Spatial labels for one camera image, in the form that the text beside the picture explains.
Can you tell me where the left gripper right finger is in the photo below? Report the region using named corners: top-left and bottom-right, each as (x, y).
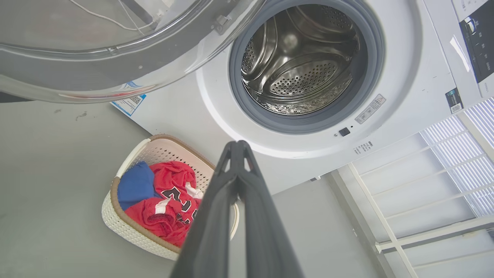
top-left (238, 140), bottom-right (303, 278)

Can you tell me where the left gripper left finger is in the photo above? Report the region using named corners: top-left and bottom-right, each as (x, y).
top-left (170, 141), bottom-right (240, 278)

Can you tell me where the round dark washing machine door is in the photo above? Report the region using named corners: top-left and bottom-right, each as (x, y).
top-left (0, 0), bottom-right (267, 104)

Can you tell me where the steel washing drum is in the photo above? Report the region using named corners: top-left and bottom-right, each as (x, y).
top-left (241, 4), bottom-right (359, 115)

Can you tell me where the white washing machine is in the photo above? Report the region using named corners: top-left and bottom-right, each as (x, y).
top-left (111, 0), bottom-right (494, 195)

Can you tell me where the red basketball jersey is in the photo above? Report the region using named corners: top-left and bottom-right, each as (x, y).
top-left (124, 161), bottom-right (204, 247)

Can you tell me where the blue cloth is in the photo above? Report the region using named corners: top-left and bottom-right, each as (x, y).
top-left (117, 161), bottom-right (161, 211)

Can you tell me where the cream perforated laundry basket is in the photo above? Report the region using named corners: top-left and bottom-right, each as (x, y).
top-left (101, 134), bottom-right (240, 261)

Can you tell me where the blue energy label sticker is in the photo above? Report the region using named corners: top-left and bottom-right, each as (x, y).
top-left (111, 81), bottom-right (147, 117)

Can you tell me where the white warning sticker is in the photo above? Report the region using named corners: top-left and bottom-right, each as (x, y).
top-left (355, 94), bottom-right (387, 124)

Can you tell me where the white slatted blind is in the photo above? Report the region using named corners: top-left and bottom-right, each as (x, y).
top-left (420, 97), bottom-right (494, 217)

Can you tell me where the black QR code sticker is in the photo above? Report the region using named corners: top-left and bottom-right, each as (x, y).
top-left (445, 87), bottom-right (464, 115)

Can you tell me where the black control display panel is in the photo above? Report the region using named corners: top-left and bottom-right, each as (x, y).
top-left (458, 0), bottom-right (494, 83)

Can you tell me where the thin white cable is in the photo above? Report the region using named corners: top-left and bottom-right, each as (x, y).
top-left (118, 0), bottom-right (145, 36)
top-left (69, 0), bottom-right (156, 31)

